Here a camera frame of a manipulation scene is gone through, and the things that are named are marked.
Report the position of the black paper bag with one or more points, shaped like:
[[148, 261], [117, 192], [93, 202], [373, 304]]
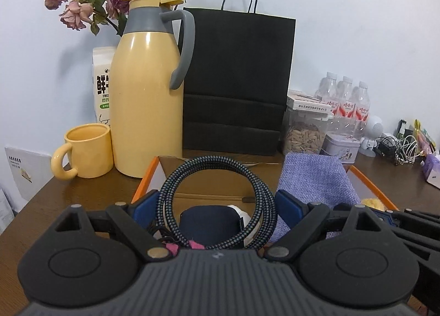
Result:
[[237, 78]]

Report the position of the red cardboard box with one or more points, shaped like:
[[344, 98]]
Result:
[[165, 164]]

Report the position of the white milk carton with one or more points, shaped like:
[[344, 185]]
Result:
[[103, 89]]

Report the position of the yellow and white plush toy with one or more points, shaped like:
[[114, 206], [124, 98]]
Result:
[[373, 203]]

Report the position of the colourful snack packet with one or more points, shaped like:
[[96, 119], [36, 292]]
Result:
[[424, 137]]

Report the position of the purple tissue pack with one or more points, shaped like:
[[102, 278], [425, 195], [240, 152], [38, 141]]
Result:
[[432, 171]]

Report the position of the black power adapter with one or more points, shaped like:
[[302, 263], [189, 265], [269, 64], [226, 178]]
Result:
[[405, 128]]

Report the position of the yellow thermos jug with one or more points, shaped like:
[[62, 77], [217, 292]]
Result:
[[146, 96]]

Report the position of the white round charger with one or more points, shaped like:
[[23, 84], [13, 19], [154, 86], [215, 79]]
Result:
[[242, 215]]

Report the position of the silver tin box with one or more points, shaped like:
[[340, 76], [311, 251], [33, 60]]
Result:
[[342, 149]]

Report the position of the yellow mug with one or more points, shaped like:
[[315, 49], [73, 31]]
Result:
[[91, 151]]

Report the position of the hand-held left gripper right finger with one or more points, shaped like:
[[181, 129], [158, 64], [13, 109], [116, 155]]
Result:
[[288, 206]]

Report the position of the purple knitted cloth bag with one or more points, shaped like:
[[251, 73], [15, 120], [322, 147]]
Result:
[[312, 178]]

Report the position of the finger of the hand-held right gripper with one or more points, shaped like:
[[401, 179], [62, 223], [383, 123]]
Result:
[[422, 243], [386, 218]]

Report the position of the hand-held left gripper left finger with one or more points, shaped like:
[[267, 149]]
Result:
[[146, 206]]

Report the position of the black zip pouch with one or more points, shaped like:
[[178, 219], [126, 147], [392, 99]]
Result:
[[206, 225]]

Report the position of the white flat box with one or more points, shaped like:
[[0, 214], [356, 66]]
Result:
[[27, 171]]

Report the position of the clear seed container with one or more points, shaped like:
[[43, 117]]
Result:
[[304, 130]]

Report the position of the white robot-shaped speaker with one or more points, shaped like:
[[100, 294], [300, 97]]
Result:
[[373, 130]]

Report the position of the clear water bottle red label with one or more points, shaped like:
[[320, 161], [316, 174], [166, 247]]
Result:
[[344, 96], [326, 87], [361, 109]]

